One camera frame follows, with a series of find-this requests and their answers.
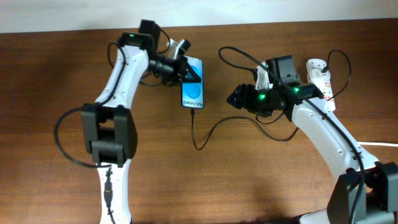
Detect blue screen Galaxy smartphone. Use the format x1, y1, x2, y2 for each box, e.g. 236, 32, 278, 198
182, 56, 204, 109

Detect black USB charging cable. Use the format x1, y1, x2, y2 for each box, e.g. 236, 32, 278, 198
190, 49, 353, 151

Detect white power strip orange switches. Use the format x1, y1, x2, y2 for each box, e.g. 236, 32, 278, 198
305, 58, 336, 112

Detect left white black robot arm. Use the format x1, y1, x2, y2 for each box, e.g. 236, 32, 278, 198
81, 20, 201, 223

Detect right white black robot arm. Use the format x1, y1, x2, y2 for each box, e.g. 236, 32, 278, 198
227, 55, 397, 223

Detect white USB wall charger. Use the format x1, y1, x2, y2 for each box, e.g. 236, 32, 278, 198
306, 58, 330, 83

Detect white power strip cord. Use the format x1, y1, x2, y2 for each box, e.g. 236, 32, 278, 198
356, 141, 398, 147

